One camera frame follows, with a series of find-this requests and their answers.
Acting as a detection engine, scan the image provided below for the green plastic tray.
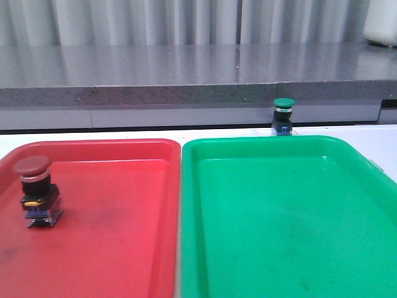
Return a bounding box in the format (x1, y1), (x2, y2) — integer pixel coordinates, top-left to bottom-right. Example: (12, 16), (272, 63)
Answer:
(181, 136), (396, 297)

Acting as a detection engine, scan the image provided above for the red mushroom push button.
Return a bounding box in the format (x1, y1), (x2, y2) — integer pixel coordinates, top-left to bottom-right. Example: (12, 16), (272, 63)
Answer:
(13, 155), (63, 228)

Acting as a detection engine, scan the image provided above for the green mushroom push button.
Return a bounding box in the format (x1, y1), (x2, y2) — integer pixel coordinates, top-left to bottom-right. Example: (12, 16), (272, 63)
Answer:
(272, 97), (295, 136)

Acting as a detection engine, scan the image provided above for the red plastic tray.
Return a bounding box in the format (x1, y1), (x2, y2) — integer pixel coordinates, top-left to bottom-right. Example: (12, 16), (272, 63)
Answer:
(1, 139), (181, 297)

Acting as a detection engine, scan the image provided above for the grey stone counter ledge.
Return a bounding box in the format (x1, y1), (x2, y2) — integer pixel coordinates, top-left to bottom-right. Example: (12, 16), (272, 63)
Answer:
(1, 42), (396, 131)

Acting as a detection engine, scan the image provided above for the white appliance on counter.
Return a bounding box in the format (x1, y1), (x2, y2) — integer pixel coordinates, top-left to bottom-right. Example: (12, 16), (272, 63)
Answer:
(363, 0), (397, 47)

